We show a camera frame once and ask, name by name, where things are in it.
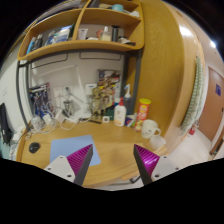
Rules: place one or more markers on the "colourful poster box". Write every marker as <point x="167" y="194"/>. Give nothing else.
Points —
<point x="109" y="83"/>

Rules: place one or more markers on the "clear plastic container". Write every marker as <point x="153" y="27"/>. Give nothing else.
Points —
<point x="157" y="142"/>

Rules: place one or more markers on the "black computer mouse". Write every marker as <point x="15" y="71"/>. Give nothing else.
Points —
<point x="34" y="147"/>

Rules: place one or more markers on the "red yellow chips can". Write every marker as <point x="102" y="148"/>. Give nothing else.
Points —
<point x="144" y="105"/>

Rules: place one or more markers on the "white glue bottle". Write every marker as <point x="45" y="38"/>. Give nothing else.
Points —
<point x="120" y="114"/>

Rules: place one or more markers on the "black monitor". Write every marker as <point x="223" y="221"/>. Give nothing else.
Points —
<point x="5" y="130"/>

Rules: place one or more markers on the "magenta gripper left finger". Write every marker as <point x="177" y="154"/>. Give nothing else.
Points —
<point x="72" y="167"/>

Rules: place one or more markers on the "blue mouse pad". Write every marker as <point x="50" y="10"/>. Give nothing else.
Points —
<point x="67" y="146"/>

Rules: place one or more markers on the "black cylinder on shelf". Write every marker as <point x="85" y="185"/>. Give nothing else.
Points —
<point x="115" y="31"/>

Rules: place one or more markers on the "wooden wall shelf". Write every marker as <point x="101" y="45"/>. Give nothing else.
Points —
<point x="108" y="25"/>

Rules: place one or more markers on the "brown door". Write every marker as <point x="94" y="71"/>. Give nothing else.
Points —
<point x="214" y="105"/>

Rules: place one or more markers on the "blue robot model box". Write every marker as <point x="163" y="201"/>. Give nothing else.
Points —
<point x="40" y="96"/>

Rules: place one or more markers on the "teal bowl on shelf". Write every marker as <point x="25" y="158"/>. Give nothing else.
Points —
<point x="118" y="7"/>

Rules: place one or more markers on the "white power adapter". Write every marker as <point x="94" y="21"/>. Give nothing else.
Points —
<point x="48" y="119"/>

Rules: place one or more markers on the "white tube on shelf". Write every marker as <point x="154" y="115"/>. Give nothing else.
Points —
<point x="82" y="33"/>

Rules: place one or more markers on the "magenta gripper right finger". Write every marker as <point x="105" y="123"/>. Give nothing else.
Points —
<point x="151" y="166"/>

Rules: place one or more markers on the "white ceramic mug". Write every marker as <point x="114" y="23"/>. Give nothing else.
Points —
<point x="150" y="128"/>

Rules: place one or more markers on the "small white cube clock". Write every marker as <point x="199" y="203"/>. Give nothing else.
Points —
<point x="106" y="119"/>

